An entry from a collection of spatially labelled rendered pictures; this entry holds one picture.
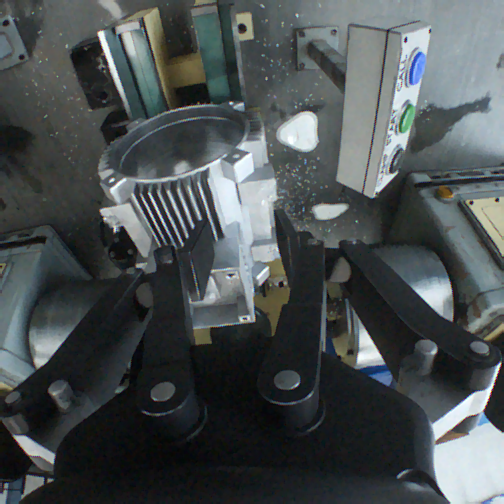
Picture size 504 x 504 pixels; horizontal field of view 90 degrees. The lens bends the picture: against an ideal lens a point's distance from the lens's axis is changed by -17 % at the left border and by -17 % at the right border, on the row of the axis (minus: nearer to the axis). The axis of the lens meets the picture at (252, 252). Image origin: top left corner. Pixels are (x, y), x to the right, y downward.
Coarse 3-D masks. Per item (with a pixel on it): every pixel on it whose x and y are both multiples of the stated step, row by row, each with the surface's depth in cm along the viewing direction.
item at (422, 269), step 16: (400, 240) 58; (384, 256) 53; (400, 256) 52; (416, 256) 52; (432, 256) 53; (400, 272) 50; (416, 272) 50; (432, 272) 49; (336, 288) 57; (416, 288) 48; (432, 288) 48; (448, 288) 49; (336, 304) 54; (432, 304) 48; (448, 304) 49; (336, 320) 60; (352, 320) 49; (336, 336) 61; (352, 336) 50; (368, 336) 48; (336, 352) 65; (352, 352) 51; (368, 352) 49
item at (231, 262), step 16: (240, 224) 34; (224, 240) 32; (240, 240) 32; (224, 256) 30; (240, 256) 31; (224, 272) 30; (240, 272) 30; (208, 288) 35; (224, 288) 37; (240, 288) 38; (192, 304) 40; (208, 304) 40; (224, 304) 40; (240, 304) 38; (192, 320) 39; (208, 320) 39; (224, 320) 39; (240, 320) 38
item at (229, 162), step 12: (240, 108) 35; (144, 120) 36; (228, 156) 27; (240, 156) 27; (228, 168) 27; (240, 168) 27; (252, 168) 28; (108, 180) 28; (120, 180) 28; (240, 180) 28; (108, 192) 28; (120, 192) 28; (264, 264) 41; (252, 276) 41; (264, 276) 41
